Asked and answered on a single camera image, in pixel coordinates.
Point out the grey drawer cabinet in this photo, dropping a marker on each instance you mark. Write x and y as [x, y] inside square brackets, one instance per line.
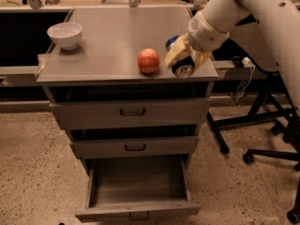
[104, 67]

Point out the grey top drawer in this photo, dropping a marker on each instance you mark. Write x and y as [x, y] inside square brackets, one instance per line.
[131, 113]

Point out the dark side table with stand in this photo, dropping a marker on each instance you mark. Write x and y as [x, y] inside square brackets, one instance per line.
[246, 41]

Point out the white power adapter with cable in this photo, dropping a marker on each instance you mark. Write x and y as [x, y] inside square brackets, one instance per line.
[246, 79]

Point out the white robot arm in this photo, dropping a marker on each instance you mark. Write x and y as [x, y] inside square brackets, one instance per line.
[278, 20]

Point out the blue pepsi can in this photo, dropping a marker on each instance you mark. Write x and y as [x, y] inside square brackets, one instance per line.
[183, 68]

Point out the white bowl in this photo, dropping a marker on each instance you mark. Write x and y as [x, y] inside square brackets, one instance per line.
[66, 35]

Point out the grey open bottom drawer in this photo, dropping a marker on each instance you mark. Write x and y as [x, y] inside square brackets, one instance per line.
[137, 188]

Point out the red apple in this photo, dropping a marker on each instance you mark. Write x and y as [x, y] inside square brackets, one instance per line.
[148, 61]

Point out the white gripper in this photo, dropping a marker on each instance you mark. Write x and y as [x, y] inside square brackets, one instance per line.
[206, 34]

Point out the grey middle drawer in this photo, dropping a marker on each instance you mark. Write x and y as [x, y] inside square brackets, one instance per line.
[128, 148]

